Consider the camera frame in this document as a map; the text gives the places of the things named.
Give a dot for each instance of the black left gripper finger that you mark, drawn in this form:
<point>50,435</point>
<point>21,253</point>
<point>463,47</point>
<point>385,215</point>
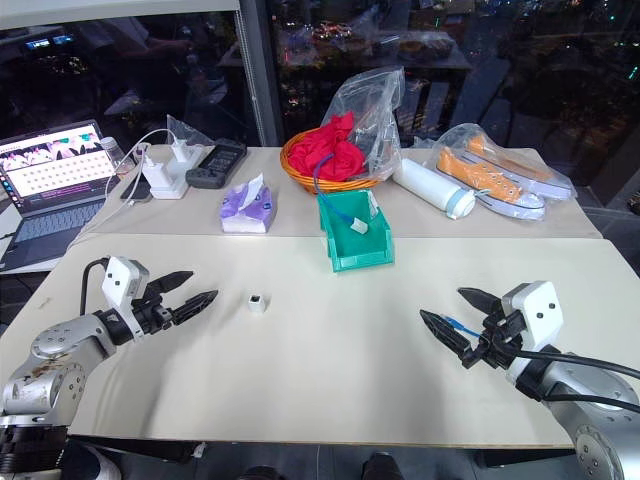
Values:
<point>196,305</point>
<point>170,282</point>

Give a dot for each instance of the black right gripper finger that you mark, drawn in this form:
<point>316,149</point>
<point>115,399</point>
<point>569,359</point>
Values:
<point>447,332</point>
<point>482,300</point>

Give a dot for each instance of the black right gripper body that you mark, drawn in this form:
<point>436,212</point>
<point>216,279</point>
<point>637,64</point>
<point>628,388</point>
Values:
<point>500,340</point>

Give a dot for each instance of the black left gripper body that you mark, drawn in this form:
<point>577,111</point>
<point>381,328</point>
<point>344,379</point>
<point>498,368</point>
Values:
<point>154,315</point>

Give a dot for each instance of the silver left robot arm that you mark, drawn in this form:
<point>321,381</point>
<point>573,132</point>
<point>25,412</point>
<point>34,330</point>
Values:
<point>60,341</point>

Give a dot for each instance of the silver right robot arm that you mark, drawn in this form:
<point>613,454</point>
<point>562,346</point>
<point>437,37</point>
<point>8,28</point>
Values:
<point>590,400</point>

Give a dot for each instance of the small white cube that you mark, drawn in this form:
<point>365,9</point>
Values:
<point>256,304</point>

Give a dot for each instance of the white power adapter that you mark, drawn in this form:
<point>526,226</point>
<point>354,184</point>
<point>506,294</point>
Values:
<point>167,187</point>

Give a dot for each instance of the black smartphone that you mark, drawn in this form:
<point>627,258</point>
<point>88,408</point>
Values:
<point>136,191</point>

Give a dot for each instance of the purple tissue pack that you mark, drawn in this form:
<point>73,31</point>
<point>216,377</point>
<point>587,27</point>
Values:
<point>247,207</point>

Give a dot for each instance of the orange canvas shoe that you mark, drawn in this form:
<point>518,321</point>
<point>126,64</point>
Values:
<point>530,172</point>
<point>490,192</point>

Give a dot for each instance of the dark grey rounded block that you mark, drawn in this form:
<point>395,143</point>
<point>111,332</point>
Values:
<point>206,178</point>

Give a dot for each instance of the green plastic bin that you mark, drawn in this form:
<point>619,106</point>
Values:
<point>360,250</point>

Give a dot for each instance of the white bottle with blue cap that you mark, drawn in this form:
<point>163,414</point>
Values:
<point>430,187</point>

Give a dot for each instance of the black handheld device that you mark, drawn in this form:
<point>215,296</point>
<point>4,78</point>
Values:
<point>225,156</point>

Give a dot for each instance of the small clear bottle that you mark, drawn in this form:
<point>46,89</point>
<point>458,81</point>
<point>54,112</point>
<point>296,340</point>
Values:
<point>111,152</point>

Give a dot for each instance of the grey laptop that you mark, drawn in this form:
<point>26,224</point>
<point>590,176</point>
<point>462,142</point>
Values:
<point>50,200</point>

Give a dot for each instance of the dark rounded shape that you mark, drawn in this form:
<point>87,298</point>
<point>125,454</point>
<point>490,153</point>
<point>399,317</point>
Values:
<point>382,467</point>

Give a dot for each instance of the small clear plastic bag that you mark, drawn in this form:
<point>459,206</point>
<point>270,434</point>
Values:
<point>192,132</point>

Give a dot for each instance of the clear plastic shoe bag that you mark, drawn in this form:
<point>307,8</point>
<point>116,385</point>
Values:
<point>455,140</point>

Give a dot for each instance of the orange wicker basket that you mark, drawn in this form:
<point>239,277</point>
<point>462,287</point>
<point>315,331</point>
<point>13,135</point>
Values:
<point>320,184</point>

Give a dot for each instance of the red cloth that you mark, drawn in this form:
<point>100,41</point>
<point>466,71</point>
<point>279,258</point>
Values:
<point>325,152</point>

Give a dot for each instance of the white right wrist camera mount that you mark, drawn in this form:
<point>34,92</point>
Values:
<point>537,315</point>

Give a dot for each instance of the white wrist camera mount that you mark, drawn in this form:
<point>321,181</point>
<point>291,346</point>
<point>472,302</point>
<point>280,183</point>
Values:
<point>537,315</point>
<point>118,280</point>

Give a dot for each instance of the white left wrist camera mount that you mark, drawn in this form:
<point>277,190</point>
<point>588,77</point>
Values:
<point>118,280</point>

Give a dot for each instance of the grey window frame post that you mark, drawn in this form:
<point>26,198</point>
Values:
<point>257,75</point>

